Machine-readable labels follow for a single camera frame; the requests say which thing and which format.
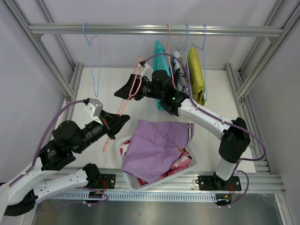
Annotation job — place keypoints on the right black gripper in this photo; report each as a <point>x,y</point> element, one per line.
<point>124,91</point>

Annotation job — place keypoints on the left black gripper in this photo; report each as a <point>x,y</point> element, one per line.
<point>113,123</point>

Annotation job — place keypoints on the pink wire hanger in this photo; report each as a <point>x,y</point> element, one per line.
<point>124,105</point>

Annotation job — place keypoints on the teal trousers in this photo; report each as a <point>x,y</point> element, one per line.
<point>160,65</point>

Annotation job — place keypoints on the lilac purple trousers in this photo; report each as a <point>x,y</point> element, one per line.
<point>154,147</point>

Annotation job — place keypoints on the light blue wire hanger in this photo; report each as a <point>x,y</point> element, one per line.
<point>89,40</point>

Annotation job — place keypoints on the pink camouflage trousers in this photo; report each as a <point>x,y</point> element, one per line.
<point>185,163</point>

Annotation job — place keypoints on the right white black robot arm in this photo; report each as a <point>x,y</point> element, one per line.
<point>233,134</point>

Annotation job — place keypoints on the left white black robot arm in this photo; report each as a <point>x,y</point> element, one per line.
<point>17,198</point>

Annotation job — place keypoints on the purple grey camouflage trousers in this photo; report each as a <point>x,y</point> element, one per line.
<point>180,77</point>

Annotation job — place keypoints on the olive yellow trousers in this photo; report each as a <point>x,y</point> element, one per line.
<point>196,76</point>

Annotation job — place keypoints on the blue hanger under camouflage trousers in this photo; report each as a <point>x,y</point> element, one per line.
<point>185,50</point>

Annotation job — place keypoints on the blue hanger under olive trousers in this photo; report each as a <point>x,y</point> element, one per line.
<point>203,60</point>

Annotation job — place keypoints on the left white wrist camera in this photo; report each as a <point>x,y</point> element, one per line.
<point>93,107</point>

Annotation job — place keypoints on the left aluminium frame posts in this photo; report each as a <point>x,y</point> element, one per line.
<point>24,23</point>

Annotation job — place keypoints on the aluminium frame posts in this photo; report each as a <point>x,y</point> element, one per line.
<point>24,23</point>
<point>266,89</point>

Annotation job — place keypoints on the white slotted cable duct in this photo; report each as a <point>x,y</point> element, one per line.
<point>139,196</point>

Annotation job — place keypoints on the aluminium hanging rail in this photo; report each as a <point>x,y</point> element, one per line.
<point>137,29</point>

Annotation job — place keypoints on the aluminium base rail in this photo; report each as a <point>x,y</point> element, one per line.
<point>264,183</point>

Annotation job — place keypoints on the right aluminium frame posts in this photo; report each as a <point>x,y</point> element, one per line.
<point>266,89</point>

